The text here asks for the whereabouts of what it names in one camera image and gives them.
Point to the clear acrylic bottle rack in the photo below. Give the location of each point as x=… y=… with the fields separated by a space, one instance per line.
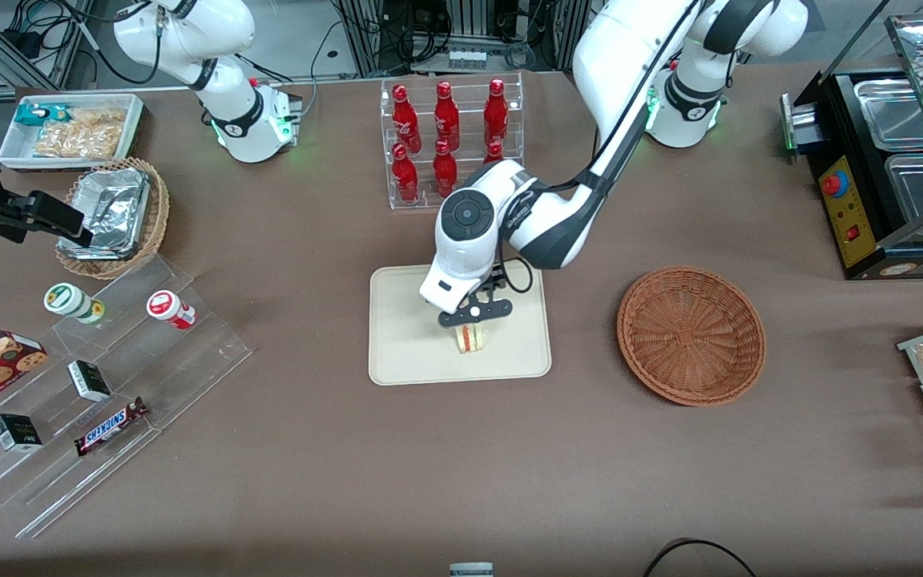
x=465 y=80

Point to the red round knob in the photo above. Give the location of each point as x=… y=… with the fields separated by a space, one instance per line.
x=834 y=184

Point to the grey box green light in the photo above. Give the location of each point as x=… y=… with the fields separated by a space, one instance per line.
x=800 y=120

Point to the red lidded white jar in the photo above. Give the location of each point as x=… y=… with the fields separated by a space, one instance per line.
x=171 y=309

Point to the cream rectangular plastic tray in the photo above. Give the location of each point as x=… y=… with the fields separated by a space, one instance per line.
x=413 y=336

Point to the brown wicker basket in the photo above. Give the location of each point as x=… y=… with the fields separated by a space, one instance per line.
x=690 y=336

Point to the clear bag of chips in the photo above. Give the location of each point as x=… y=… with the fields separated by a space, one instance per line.
x=81 y=132

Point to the clear acrylic stepped shelf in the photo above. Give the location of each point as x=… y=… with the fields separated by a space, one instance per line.
x=149 y=369

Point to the black box Face print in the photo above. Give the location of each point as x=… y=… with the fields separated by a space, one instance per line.
x=17 y=433

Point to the grey device edge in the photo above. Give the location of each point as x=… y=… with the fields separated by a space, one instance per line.
x=471 y=570

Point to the triangle sandwich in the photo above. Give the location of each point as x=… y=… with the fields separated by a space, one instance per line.
x=470 y=339

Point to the black food warmer cabinet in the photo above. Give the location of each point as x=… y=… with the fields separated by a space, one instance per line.
x=870 y=192

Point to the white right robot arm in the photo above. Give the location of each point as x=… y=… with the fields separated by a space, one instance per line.
x=229 y=88

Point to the stacked aluminium foil trays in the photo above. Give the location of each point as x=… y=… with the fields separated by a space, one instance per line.
x=113 y=210

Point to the white power strip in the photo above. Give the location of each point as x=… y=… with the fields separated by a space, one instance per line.
x=467 y=58

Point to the Snickers chocolate bar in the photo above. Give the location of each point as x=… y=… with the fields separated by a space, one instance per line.
x=110 y=426

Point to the teal snack packet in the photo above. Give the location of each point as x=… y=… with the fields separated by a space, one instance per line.
x=41 y=114

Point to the green sunflower lidded jar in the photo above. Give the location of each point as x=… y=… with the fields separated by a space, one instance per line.
x=69 y=301

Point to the red drink bottle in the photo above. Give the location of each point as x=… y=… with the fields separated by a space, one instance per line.
x=494 y=152
x=405 y=175
x=445 y=170
x=496 y=108
x=405 y=118
x=447 y=112

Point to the light wicker basket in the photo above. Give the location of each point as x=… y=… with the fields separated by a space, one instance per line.
x=153 y=216

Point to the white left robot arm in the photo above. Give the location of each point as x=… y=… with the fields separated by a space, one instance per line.
x=614 y=56

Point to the white plastic bin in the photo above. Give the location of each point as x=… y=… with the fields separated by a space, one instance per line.
x=9 y=148

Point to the black box white label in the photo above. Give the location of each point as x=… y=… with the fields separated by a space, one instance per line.
x=90 y=381

